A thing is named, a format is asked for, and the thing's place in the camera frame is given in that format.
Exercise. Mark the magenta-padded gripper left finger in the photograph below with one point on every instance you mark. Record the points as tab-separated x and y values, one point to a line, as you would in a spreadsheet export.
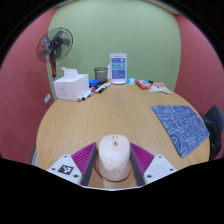
83	158

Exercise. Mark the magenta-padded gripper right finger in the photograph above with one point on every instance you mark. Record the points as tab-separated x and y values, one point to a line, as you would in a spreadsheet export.
144	159

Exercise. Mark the cream computer mouse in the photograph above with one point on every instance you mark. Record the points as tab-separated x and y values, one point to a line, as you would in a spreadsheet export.
113	158

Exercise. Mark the blue patterned mouse pad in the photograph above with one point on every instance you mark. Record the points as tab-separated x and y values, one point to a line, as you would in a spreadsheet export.
181	128

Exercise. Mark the whiteboard marker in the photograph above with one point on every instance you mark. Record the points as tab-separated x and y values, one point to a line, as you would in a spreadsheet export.
86	94
102	87

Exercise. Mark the white tissue box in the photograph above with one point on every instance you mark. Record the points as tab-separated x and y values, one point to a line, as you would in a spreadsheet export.
70	88

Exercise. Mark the blue whiteboard eraser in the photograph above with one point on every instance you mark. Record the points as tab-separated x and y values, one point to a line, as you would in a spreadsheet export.
93	82

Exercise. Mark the black office chair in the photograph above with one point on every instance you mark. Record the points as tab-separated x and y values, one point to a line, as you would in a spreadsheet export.
215	128

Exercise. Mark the blue snack packet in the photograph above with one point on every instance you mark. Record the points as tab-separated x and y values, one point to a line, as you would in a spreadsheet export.
131	80

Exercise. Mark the dark mesh pen cup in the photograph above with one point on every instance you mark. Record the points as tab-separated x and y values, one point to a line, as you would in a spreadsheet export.
101	75

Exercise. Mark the acrylic sign stand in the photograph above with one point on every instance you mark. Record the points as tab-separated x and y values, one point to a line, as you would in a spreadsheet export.
118	68

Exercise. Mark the standing electric fan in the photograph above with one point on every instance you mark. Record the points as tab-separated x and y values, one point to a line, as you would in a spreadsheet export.
55	44

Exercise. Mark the white wall outlet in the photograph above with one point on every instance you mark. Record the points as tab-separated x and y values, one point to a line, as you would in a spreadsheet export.
47	98

